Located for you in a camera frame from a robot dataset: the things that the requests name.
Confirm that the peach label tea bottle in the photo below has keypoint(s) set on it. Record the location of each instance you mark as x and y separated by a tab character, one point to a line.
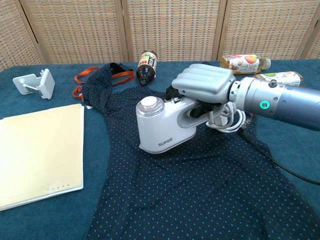
242	64

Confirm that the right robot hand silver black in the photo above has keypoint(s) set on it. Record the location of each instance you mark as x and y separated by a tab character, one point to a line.
205	80

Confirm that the cream paper folder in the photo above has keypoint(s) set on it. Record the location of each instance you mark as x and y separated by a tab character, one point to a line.
40	155

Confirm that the green apple label tea bottle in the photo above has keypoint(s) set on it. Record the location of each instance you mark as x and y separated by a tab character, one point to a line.
282	78

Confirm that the blue felt table cover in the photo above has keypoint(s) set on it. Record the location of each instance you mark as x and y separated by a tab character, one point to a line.
50	222

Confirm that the navy polka dot shirt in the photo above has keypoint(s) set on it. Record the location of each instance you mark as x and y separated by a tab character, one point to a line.
187	195

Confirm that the bamboo folding screen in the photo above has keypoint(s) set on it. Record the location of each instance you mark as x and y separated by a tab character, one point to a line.
175	27

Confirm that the white handheld garment steamer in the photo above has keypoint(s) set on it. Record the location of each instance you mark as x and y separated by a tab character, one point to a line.
155	130

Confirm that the white folding phone stand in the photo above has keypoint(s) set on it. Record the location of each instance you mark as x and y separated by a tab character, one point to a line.
46	83

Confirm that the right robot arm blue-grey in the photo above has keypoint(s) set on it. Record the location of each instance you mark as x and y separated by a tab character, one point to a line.
280	102

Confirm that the dark brown tea bottle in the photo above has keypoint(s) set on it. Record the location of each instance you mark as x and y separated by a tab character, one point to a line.
147	67

